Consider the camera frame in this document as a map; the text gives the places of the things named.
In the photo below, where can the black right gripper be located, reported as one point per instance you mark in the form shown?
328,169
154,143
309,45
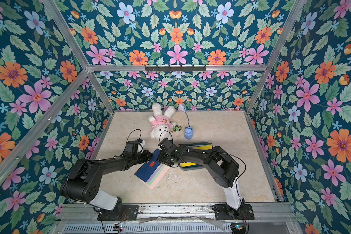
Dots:
166,155

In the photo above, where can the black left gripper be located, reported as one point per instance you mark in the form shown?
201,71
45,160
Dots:
147,158

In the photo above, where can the navy blue envelope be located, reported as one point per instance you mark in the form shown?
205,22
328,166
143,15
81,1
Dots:
148,170

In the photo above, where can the yellow envelope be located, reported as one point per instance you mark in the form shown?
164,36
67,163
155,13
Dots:
205,146

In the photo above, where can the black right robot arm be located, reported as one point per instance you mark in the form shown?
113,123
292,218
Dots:
222,167

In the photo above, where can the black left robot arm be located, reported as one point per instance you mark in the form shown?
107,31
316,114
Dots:
84,179

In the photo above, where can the dark teal storage box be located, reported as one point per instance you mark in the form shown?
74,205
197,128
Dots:
194,168

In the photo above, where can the light green envelope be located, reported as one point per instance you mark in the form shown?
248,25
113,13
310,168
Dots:
154,174

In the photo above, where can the small green flower toy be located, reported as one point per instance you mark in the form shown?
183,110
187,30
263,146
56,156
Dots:
177,128

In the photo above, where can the pink envelope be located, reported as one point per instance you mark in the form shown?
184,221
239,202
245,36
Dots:
157,177

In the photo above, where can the white plush bunny toy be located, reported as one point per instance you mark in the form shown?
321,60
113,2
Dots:
162,123

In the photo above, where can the blue cat desk lamp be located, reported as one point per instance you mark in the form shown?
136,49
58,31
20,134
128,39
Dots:
188,131

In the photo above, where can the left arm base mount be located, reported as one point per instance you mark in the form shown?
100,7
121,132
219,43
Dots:
119,213

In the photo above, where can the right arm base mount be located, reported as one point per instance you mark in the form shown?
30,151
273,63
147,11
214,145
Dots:
234,210

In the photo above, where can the black wall hook rail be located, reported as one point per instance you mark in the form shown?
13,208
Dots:
175,68

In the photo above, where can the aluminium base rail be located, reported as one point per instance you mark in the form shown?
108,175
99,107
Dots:
178,218

